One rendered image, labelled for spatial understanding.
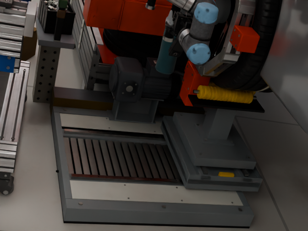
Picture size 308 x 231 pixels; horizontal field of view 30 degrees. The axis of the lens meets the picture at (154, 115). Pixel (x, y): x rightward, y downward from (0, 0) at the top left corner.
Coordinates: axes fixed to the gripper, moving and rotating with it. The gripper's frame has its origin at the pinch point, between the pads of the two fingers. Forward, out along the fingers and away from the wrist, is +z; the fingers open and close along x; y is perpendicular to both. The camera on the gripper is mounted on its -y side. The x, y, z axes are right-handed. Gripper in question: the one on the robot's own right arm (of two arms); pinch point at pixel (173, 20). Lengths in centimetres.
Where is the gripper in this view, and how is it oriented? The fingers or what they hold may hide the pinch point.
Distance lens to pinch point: 223.3
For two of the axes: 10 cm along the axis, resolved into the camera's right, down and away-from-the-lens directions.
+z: -2.2, -5.2, 8.3
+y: 2.3, -8.5, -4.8
